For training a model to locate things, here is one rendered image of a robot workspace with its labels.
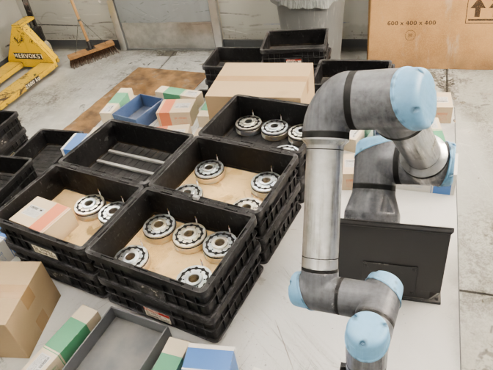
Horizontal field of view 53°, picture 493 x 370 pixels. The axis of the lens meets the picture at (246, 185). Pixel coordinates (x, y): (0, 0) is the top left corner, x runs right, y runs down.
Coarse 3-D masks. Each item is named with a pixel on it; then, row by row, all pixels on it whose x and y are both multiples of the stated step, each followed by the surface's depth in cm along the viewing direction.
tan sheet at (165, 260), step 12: (132, 240) 152; (144, 240) 151; (156, 252) 147; (168, 252) 146; (156, 264) 143; (168, 264) 142; (180, 264) 142; (192, 264) 141; (204, 264) 140; (216, 264) 140; (168, 276) 139
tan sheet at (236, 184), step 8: (224, 168) 175; (232, 168) 174; (192, 176) 173; (224, 176) 171; (232, 176) 170; (240, 176) 170; (248, 176) 169; (184, 184) 170; (200, 184) 169; (216, 184) 168; (224, 184) 168; (232, 184) 167; (240, 184) 166; (248, 184) 166; (208, 192) 165; (216, 192) 165; (224, 192) 164; (232, 192) 164; (240, 192) 163; (248, 192) 163; (224, 200) 161; (232, 200) 160
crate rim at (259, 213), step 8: (200, 136) 174; (232, 144) 168; (240, 144) 167; (184, 152) 169; (272, 152) 161; (280, 152) 161; (176, 160) 166; (296, 160) 157; (168, 168) 162; (288, 168) 153; (160, 176) 159; (280, 176) 151; (288, 176) 154; (152, 184) 156; (280, 184) 149; (176, 192) 151; (184, 192) 151; (272, 192) 145; (208, 200) 147; (216, 200) 146; (264, 200) 143; (272, 200) 146; (240, 208) 142; (248, 208) 141; (264, 208) 142; (256, 216) 140
